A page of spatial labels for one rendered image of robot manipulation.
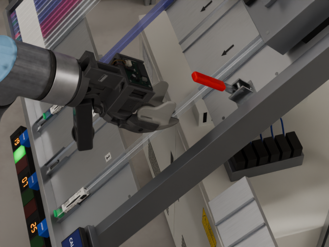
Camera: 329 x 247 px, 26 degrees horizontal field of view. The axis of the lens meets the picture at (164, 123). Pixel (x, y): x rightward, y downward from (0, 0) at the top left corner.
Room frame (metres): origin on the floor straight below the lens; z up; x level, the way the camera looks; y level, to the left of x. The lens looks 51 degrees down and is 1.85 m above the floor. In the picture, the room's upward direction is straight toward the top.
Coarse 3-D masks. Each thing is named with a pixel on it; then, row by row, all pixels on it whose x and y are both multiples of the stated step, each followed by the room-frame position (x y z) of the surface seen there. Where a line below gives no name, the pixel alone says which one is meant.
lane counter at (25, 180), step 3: (27, 174) 0.83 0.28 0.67; (24, 177) 0.83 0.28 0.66; (27, 177) 0.82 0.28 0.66; (21, 180) 0.83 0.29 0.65; (24, 180) 0.82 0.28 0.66; (27, 180) 0.82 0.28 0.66; (21, 183) 0.82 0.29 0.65; (24, 183) 0.82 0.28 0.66; (27, 183) 0.81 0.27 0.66; (21, 186) 0.81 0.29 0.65; (24, 186) 0.81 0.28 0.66; (27, 186) 0.81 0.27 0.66; (21, 189) 0.81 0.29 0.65; (24, 189) 0.80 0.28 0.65
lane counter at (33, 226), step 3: (36, 219) 0.73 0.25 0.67; (33, 222) 0.72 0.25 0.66; (36, 222) 0.72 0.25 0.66; (30, 225) 0.72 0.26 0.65; (33, 225) 0.72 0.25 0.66; (36, 225) 0.71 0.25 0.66; (30, 228) 0.71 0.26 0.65; (33, 228) 0.71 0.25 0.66; (36, 228) 0.71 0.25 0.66; (30, 231) 0.71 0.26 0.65; (33, 231) 0.71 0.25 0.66; (36, 231) 0.70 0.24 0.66; (30, 234) 0.70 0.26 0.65; (33, 234) 0.70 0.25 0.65; (30, 237) 0.70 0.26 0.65
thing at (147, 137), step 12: (252, 48) 0.78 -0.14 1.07; (240, 60) 0.78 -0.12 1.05; (216, 72) 0.78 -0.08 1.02; (228, 72) 0.77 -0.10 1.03; (192, 96) 0.76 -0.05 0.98; (180, 108) 0.75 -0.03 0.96; (156, 132) 0.74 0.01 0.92; (132, 144) 0.74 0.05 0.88; (144, 144) 0.73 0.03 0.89; (120, 156) 0.73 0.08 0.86; (132, 156) 0.73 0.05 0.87; (108, 168) 0.72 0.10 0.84; (96, 180) 0.71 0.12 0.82; (84, 192) 0.70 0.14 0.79; (60, 216) 0.69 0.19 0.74
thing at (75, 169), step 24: (72, 48) 1.04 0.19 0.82; (48, 120) 0.90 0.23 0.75; (72, 120) 0.87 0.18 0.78; (96, 120) 0.84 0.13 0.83; (48, 144) 0.86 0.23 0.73; (72, 144) 0.82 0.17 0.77; (96, 144) 0.79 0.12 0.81; (120, 144) 0.77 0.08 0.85; (48, 168) 0.81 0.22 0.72; (72, 168) 0.78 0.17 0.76; (96, 168) 0.75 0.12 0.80; (120, 168) 0.72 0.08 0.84; (72, 192) 0.73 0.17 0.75; (96, 192) 0.70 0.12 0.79; (120, 192) 0.68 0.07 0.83; (72, 216) 0.68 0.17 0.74; (96, 216) 0.66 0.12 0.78
